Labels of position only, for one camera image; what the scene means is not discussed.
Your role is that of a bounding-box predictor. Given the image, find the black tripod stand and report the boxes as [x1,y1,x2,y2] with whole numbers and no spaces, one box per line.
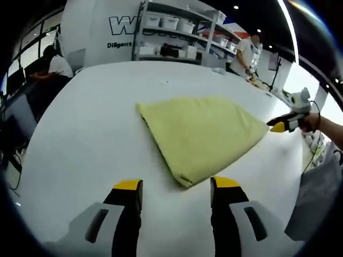
[269,53,282,92]

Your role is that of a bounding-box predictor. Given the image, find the person's grey shirt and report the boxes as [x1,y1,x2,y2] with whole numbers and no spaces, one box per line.
[284,141,343,241]

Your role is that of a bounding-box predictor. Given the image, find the person's right hand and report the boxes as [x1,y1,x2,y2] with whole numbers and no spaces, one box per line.
[299,112,321,134]

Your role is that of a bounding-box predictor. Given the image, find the yellow blue grey garment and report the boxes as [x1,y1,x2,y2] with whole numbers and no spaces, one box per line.
[135,96,270,190]

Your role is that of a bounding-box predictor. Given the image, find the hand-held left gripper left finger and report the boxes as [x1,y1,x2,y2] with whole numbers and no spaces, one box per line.
[64,179,143,257]

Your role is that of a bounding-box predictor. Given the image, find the black bag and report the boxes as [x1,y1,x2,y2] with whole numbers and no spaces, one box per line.
[160,45,179,57]

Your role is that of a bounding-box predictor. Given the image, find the grey metal shelving rack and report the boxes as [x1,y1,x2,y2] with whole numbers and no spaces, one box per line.
[132,0,217,65]
[208,10,242,58]

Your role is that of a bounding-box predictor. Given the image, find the row of small storage bins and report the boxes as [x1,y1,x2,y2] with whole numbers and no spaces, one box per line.
[213,33,238,51]

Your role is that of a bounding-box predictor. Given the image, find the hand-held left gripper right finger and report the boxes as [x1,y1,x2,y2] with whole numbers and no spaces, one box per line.
[211,176,292,257]

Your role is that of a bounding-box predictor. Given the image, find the thin gripper cable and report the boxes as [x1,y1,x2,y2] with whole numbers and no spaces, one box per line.
[302,100,323,172]

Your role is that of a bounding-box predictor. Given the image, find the ceiling light strip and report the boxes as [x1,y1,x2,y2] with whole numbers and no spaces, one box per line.
[277,0,301,65]

